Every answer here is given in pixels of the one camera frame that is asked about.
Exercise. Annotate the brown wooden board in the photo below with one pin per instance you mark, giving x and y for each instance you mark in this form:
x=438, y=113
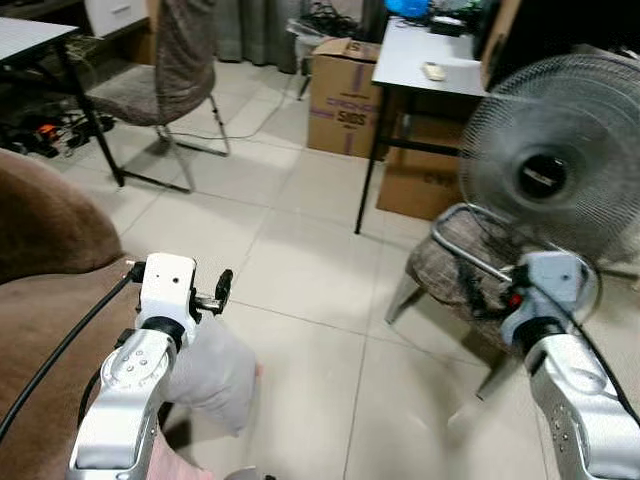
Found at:
x=500, y=40

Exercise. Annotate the grey curtain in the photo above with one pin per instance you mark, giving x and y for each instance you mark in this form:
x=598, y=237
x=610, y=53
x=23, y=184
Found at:
x=255, y=28

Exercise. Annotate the blue plastic object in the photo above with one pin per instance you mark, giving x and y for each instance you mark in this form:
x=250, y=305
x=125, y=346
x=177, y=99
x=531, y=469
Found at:
x=406, y=8

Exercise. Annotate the light grey pillow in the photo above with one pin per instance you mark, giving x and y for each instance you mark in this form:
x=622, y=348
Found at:
x=215, y=372

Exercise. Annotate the white table black legs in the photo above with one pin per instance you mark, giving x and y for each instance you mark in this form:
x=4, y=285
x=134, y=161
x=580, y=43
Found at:
x=25, y=38
x=425, y=50

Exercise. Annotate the plain cardboard box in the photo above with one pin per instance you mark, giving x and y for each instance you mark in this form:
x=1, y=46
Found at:
x=420, y=180

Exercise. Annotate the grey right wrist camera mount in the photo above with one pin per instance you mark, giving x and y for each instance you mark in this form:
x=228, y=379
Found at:
x=555, y=285

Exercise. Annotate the brown round sofa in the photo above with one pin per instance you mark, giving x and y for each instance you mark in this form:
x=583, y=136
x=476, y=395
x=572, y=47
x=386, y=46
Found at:
x=45, y=290

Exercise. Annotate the grey patterned metal chair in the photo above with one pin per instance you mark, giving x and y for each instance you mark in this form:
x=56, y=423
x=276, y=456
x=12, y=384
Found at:
x=450, y=265
x=180, y=60

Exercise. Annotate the printed cardboard box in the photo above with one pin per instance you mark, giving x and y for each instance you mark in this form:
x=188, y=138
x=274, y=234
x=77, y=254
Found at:
x=345, y=95

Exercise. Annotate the grey electric fan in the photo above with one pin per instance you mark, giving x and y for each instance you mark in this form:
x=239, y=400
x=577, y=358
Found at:
x=550, y=160

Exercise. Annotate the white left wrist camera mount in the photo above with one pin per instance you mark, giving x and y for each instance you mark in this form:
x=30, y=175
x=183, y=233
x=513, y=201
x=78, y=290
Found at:
x=166, y=285

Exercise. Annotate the pink pillow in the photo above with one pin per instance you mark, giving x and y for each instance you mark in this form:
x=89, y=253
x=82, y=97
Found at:
x=178, y=462

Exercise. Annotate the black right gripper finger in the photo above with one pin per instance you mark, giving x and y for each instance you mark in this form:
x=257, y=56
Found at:
x=472, y=275

